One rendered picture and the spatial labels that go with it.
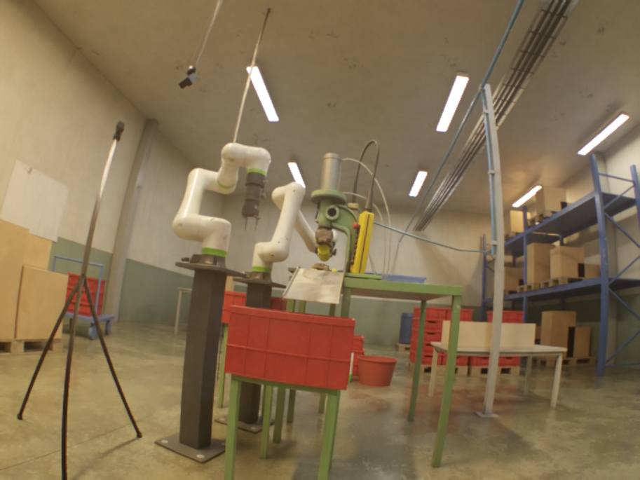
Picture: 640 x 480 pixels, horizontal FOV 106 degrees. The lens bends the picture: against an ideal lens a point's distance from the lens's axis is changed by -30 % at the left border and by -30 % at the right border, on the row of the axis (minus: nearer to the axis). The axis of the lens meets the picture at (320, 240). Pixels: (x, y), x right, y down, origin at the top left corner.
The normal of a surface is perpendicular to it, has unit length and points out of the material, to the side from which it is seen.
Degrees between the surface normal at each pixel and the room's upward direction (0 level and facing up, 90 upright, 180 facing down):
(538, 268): 90
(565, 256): 90
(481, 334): 90
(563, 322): 90
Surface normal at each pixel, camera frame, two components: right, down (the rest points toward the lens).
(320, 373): -0.08, -0.21
